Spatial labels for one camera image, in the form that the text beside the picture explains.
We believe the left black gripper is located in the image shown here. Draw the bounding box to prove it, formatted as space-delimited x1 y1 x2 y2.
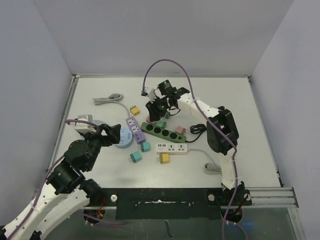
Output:
81 123 121 171

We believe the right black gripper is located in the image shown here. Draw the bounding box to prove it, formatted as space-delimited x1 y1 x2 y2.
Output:
146 96 170 122

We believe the green plug adapter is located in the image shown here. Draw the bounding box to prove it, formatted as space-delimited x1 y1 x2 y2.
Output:
164 112 171 119
156 120 167 129

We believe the pink plug adapter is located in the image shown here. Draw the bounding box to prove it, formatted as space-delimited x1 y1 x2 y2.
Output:
146 116 153 124
175 125 186 135

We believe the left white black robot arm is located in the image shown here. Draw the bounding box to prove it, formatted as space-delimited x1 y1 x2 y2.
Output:
0 122 121 240

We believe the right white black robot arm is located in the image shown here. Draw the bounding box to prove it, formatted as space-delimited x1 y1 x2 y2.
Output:
141 80 241 205

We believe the yellow plug adapter upper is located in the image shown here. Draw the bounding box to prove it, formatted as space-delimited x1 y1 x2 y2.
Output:
129 105 140 116

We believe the yellow plug adapter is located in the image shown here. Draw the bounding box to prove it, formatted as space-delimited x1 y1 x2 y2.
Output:
157 153 170 164
129 105 140 116

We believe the teal plug adapter lower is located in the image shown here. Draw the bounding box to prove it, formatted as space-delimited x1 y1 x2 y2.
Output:
128 151 142 163

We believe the teal plug adapter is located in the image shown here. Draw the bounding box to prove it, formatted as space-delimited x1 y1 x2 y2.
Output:
139 141 151 152
128 151 142 163

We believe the teal plug adapter upper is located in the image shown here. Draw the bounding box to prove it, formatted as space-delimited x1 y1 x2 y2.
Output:
139 141 151 152

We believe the yellow plug adapter lower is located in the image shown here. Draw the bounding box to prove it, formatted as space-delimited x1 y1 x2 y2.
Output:
157 153 170 164

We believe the round blue power strip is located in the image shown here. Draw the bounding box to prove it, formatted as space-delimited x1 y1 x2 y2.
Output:
93 120 133 149

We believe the green power strip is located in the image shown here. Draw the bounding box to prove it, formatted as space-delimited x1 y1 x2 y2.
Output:
140 122 187 143

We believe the purple power strip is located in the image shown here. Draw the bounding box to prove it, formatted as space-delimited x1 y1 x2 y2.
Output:
125 116 146 144

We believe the white power strip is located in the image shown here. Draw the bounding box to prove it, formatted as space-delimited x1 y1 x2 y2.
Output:
155 143 188 155

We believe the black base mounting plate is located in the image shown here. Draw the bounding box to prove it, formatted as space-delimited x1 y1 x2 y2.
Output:
87 188 252 220

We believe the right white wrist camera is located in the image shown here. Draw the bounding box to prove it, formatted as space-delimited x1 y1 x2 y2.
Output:
141 87 157 103

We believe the aluminium rail frame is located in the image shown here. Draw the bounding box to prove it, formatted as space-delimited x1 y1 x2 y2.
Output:
63 75 297 208

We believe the grey cord of purple strip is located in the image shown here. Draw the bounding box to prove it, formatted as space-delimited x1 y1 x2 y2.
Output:
92 93 131 118

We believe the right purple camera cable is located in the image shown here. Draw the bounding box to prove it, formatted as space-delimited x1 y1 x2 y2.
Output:
141 59 250 240

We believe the black power cord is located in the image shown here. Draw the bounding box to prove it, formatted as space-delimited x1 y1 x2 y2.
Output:
186 123 209 143

